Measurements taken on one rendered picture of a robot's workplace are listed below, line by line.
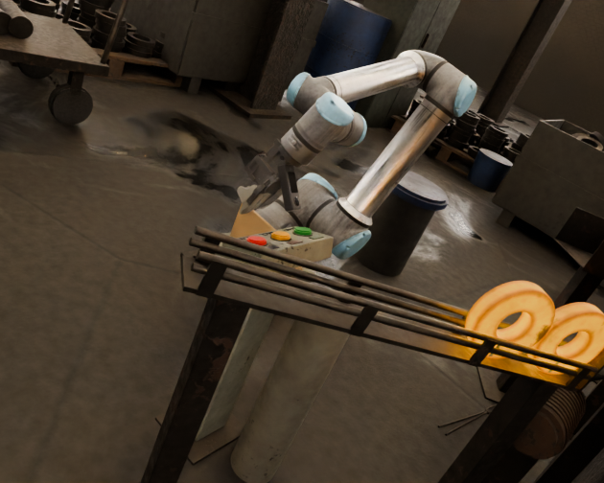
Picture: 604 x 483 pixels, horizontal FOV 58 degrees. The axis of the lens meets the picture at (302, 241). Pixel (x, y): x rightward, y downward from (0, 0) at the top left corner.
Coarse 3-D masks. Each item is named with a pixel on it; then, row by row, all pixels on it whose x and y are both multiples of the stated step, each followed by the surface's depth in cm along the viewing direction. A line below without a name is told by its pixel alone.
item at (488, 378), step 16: (576, 208) 192; (576, 224) 194; (592, 224) 194; (560, 240) 197; (576, 240) 197; (592, 240) 196; (576, 256) 185; (592, 256) 171; (576, 272) 189; (592, 272) 174; (576, 288) 185; (592, 288) 185; (560, 304) 191; (480, 368) 216; (496, 384) 210; (496, 400) 202
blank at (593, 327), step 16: (576, 304) 99; (560, 320) 97; (576, 320) 97; (592, 320) 98; (544, 336) 98; (560, 336) 98; (576, 336) 104; (592, 336) 101; (560, 352) 104; (576, 352) 103; (592, 352) 103; (544, 368) 103; (576, 368) 105
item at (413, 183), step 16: (416, 176) 255; (400, 192) 234; (416, 192) 235; (432, 192) 244; (384, 208) 244; (400, 208) 240; (416, 208) 238; (432, 208) 236; (384, 224) 245; (400, 224) 242; (416, 224) 242; (384, 240) 247; (400, 240) 245; (416, 240) 249; (368, 256) 253; (384, 256) 250; (400, 256) 250; (384, 272) 254; (400, 272) 260
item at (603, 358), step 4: (600, 352) 104; (596, 356) 104; (600, 356) 104; (592, 360) 105; (596, 360) 104; (600, 360) 103; (592, 364) 105; (596, 364) 104; (600, 364) 103; (600, 368) 103; (592, 372) 104; (592, 376) 104; (584, 380) 105; (588, 380) 104; (580, 384) 106; (584, 384) 105; (580, 388) 105
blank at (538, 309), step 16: (496, 288) 92; (512, 288) 91; (528, 288) 91; (480, 304) 92; (496, 304) 90; (512, 304) 91; (528, 304) 92; (544, 304) 93; (480, 320) 92; (496, 320) 92; (528, 320) 95; (544, 320) 95; (496, 336) 95; (512, 336) 97; (528, 336) 97; (512, 352) 98
